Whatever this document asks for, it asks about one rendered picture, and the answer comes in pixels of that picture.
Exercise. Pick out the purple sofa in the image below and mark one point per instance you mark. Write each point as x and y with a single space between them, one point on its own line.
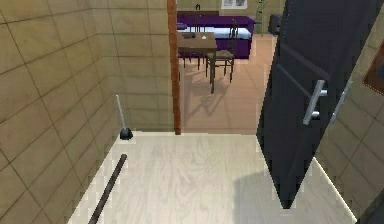
233 30

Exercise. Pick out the dark wooden chair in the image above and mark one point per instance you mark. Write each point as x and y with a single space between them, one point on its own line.
221 55
198 23

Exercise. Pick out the black plunger with grey stick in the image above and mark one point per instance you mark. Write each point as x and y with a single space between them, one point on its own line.
124 128

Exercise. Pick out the brown wooden table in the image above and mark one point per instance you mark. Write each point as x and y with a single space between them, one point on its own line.
196 41

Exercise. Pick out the black room door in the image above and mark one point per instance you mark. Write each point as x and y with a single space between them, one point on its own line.
300 100

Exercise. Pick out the dark long rod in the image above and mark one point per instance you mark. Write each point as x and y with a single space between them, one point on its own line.
108 190

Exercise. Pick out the dark blue bin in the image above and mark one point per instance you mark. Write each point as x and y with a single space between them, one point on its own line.
274 24

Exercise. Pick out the brown door frame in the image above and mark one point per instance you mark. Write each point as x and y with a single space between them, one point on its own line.
174 66

